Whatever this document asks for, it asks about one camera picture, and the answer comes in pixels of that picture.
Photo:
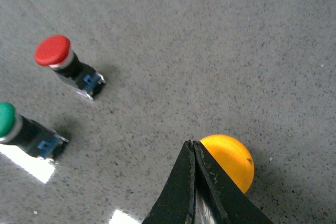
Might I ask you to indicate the green mushroom push button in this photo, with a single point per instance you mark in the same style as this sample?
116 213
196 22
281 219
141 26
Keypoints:
30 136

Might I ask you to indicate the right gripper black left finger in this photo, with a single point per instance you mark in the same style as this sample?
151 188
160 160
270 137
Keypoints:
177 201

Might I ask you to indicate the red mushroom push button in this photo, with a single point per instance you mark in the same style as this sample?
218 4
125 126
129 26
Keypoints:
56 53

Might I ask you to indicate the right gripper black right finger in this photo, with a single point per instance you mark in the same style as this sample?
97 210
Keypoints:
218 198

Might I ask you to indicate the yellow mushroom push button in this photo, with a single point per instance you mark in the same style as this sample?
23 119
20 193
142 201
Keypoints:
233 157

